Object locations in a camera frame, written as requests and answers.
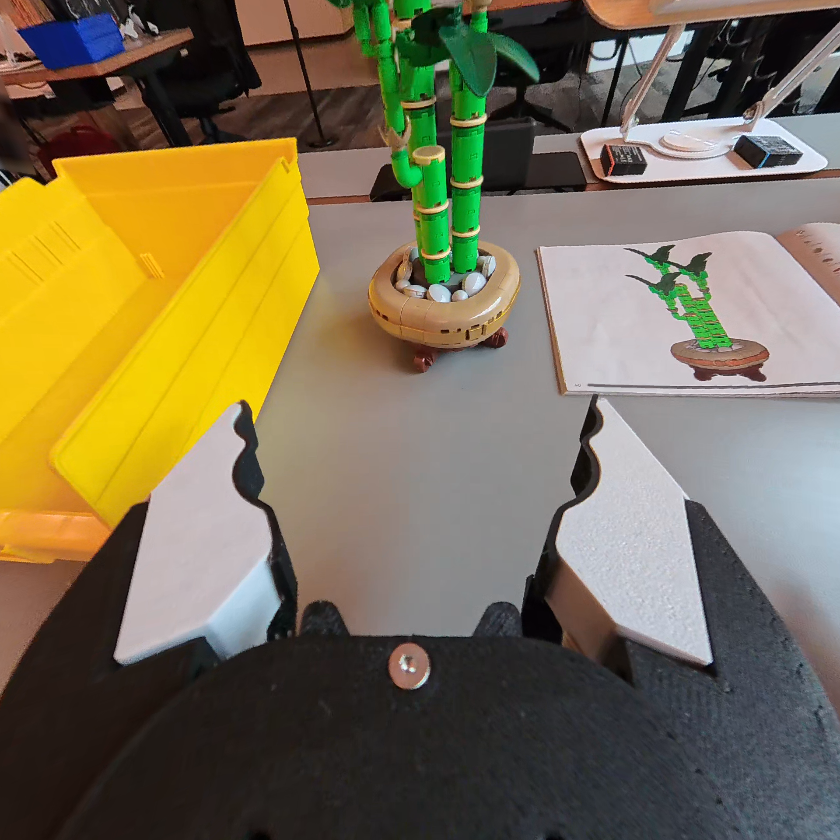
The black stand pole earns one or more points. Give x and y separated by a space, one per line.
305 72

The wooden desk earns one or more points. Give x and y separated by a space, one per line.
151 49

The black battery red edge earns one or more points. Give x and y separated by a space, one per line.
623 159

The white tray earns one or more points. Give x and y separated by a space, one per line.
695 167

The green lego bamboo plant model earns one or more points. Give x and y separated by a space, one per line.
439 321

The rounded wooden board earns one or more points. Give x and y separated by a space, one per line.
623 16

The black office chair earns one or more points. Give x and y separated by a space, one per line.
210 65

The white lego instruction booklet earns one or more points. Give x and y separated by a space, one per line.
604 315

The blue plastic bin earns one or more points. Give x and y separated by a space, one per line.
72 43

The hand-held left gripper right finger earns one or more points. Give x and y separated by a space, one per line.
636 544

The black battery blue edge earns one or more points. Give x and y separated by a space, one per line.
768 151

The yellow plastic bin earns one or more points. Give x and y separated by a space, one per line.
197 328

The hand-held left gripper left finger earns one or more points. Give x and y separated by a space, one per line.
197 544

